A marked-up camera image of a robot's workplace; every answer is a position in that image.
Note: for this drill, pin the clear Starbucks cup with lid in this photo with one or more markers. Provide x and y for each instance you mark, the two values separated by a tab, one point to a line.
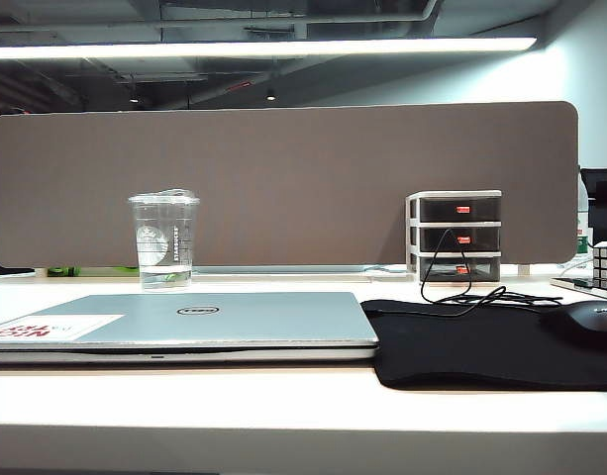
164	237

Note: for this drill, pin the silver Dell laptop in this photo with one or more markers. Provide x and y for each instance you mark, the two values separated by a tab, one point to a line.
233	321

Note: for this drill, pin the brown fabric desk divider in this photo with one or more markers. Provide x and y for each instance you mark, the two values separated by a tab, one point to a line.
283	188

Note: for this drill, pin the black mouse pad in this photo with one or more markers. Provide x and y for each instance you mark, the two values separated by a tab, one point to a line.
456	346

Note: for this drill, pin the long white light bar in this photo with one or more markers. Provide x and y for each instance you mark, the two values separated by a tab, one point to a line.
233	48

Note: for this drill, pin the green items behind divider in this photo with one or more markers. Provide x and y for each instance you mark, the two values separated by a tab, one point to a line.
85	270

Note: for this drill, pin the white flat box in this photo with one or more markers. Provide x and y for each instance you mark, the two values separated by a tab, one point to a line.
570	283

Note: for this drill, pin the green label bottle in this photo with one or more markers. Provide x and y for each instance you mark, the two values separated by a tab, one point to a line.
583	242

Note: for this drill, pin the black computer mouse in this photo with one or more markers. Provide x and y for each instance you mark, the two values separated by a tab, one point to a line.
585	316

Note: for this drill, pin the black monitor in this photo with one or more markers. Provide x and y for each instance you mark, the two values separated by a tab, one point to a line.
605	213

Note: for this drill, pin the white drawer organizer frame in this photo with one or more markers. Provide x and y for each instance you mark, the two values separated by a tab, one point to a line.
412	237

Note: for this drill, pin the white divider bracket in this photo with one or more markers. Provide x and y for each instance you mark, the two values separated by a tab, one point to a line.
524	270

